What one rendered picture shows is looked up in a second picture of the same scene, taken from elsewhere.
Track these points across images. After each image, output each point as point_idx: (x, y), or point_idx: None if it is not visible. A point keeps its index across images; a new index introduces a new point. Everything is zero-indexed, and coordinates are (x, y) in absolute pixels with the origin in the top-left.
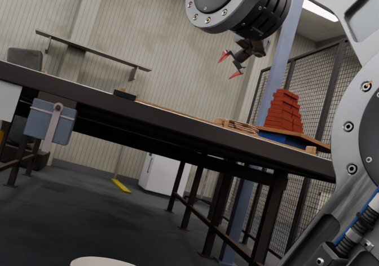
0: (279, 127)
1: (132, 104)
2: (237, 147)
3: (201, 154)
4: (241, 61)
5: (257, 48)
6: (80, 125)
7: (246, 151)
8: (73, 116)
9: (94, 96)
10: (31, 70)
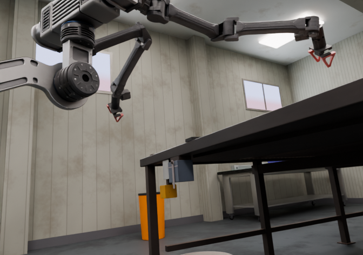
0: None
1: (192, 142)
2: (239, 136)
3: None
4: (318, 47)
5: (303, 32)
6: (308, 162)
7: (244, 136)
8: (177, 164)
9: (181, 148)
10: (167, 150)
